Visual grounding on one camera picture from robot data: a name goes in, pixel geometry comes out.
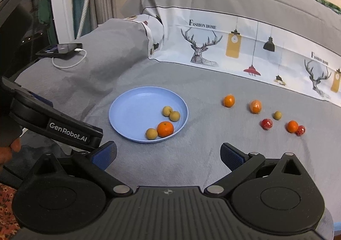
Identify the red fruit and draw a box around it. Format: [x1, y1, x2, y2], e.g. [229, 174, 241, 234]
[261, 119, 273, 130]
[295, 125, 306, 136]

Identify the orange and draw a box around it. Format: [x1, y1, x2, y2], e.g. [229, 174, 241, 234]
[223, 94, 235, 108]
[249, 100, 262, 114]

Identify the green fruit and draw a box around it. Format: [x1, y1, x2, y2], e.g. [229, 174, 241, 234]
[169, 111, 181, 122]
[162, 106, 173, 117]
[145, 128, 158, 140]
[273, 111, 282, 120]

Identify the small orange tangerine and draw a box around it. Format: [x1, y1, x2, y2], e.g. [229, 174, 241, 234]
[286, 120, 299, 133]

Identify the large orange mandarin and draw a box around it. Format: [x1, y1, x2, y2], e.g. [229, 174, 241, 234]
[157, 121, 174, 138]

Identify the person left hand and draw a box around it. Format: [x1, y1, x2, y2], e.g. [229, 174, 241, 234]
[0, 138, 21, 165]

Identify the blue plastic plate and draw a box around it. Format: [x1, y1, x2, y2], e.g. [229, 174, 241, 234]
[109, 86, 189, 144]

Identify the black smartphone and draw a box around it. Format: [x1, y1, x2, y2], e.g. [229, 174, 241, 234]
[36, 43, 83, 59]

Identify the grey printed sofa cover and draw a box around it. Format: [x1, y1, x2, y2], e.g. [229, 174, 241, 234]
[16, 0, 340, 239]

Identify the white charging cable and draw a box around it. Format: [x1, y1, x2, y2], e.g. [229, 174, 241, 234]
[51, 48, 88, 70]

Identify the white door frame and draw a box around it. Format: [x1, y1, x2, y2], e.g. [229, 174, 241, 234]
[51, 0, 75, 44]

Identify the braided steamer hose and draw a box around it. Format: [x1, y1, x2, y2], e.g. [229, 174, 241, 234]
[76, 0, 92, 40]

